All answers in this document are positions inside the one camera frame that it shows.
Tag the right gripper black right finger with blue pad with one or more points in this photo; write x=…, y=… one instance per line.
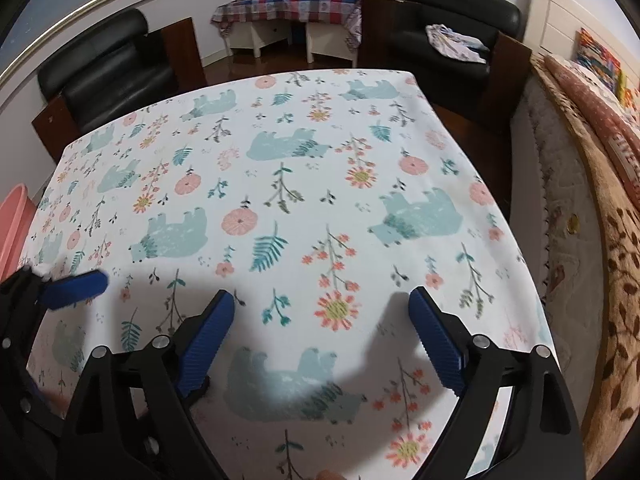
x=540, y=438

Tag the plaid checkered tablecloth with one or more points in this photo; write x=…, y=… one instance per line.
x=334, y=12

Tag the white wooden headboard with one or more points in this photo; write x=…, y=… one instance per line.
x=554, y=26

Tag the pink plastic basin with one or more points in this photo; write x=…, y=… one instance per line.
x=16, y=213

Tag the bed with brown blanket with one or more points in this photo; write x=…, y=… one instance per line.
x=575, y=214

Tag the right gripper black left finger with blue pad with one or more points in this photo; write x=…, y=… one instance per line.
x=129, y=417

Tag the patterned cloth on armchair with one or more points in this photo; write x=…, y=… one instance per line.
x=456, y=46

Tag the black leather armchair left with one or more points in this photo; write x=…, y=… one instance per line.
x=111, y=69

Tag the black leather armchair right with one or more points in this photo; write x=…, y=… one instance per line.
x=393, y=37

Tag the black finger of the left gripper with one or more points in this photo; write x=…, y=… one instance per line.
x=73, y=289

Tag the white side table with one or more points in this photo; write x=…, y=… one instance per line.
x=312, y=39

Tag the floral bear print tablecloth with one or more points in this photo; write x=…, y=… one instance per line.
x=319, y=200

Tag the colourful striped pillow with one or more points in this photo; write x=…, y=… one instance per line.
x=599, y=60

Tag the black leather armchair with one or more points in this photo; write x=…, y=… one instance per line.
x=393, y=37
x=111, y=69

